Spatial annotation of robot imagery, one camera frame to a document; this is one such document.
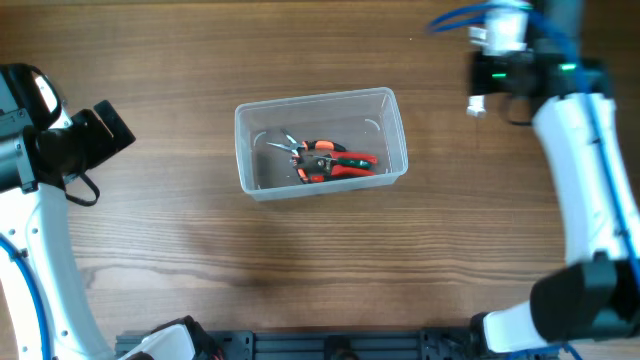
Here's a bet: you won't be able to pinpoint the clear plastic storage container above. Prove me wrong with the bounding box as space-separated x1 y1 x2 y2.
235 87 409 201

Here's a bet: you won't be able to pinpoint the orange black needle-nose pliers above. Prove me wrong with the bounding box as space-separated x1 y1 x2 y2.
268 129 346 184

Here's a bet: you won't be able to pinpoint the green handled screwdriver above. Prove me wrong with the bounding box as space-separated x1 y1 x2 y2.
314 155 373 170

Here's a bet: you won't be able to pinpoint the red handled cutting pliers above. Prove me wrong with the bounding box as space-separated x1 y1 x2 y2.
297 152 378 184

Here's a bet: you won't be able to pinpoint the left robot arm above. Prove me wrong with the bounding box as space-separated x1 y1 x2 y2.
1 63 135 360

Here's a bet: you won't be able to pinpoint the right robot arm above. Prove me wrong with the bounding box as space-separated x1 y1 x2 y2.
467 1 639 358

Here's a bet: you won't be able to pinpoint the left blue cable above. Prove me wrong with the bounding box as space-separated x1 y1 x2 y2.
0 232 54 360

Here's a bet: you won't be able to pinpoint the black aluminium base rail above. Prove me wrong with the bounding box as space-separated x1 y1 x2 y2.
114 327 481 360

